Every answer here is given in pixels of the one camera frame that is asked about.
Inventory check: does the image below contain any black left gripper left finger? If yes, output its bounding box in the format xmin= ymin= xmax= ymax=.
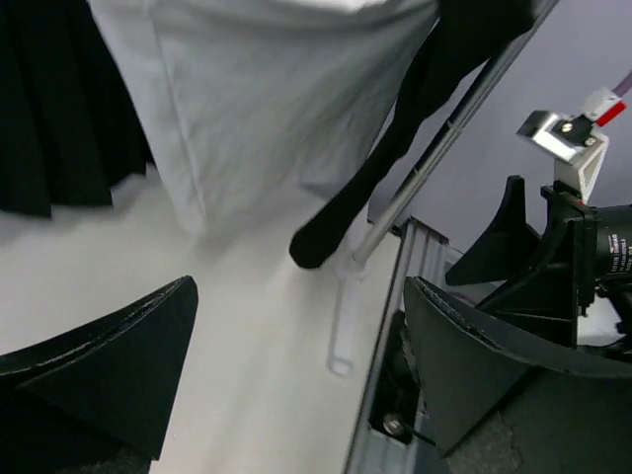
xmin=1 ymin=276 xmax=198 ymax=473

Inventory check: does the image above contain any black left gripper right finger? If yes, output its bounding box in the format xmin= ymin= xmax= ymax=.
xmin=404 ymin=277 xmax=631 ymax=474

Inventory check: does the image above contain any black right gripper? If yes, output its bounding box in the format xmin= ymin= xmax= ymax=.
xmin=444 ymin=175 xmax=632 ymax=352

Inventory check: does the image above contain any white skirt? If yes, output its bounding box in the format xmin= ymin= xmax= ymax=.
xmin=90 ymin=1 xmax=438 ymax=234

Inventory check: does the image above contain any black pleated skirt on rack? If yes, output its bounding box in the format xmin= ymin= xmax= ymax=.
xmin=1 ymin=0 xmax=153 ymax=218

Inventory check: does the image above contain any metal clothes rack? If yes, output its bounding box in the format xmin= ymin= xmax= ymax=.
xmin=327 ymin=1 xmax=557 ymax=376

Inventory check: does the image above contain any aluminium front rail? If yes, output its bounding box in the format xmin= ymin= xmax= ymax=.
xmin=343 ymin=218 xmax=449 ymax=473

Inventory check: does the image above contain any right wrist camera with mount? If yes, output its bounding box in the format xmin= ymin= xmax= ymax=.
xmin=516 ymin=88 xmax=627 ymax=203

